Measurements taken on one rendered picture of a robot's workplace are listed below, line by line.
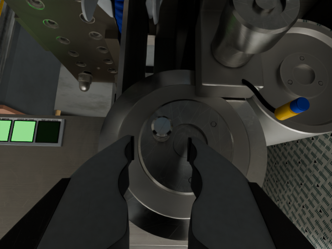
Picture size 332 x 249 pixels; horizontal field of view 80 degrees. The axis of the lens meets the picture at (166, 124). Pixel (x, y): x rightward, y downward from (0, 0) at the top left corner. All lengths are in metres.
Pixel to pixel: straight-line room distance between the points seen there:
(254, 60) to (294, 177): 0.22
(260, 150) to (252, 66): 0.07
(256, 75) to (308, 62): 0.09
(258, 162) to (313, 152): 0.14
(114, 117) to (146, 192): 0.07
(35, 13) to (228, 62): 0.33
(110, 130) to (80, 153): 0.37
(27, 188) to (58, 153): 0.10
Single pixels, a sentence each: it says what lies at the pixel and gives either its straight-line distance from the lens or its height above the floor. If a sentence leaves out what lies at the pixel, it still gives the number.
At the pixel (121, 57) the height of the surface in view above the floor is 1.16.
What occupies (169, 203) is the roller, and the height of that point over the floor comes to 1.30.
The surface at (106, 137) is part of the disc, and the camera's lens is 0.18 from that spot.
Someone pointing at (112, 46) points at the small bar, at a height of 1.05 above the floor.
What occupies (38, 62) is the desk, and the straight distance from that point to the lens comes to 2.40.
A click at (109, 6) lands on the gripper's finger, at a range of 0.26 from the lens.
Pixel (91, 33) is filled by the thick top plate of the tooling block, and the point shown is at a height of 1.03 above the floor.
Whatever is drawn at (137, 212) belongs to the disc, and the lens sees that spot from 0.18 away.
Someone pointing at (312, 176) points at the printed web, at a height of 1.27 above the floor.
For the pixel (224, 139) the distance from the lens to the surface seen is 0.16.
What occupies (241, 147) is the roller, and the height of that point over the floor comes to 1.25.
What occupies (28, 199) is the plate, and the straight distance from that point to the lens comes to 0.59.
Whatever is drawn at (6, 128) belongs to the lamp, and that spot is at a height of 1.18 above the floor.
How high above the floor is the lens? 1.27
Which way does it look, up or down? 13 degrees down
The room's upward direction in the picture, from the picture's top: 179 degrees counter-clockwise
